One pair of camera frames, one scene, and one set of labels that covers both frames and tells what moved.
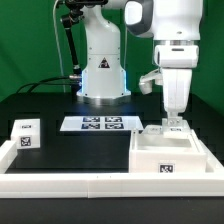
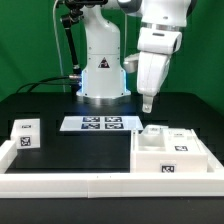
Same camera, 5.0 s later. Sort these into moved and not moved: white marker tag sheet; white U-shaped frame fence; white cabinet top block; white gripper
Moved: white gripper
Not moved: white U-shaped frame fence; white marker tag sheet; white cabinet top block
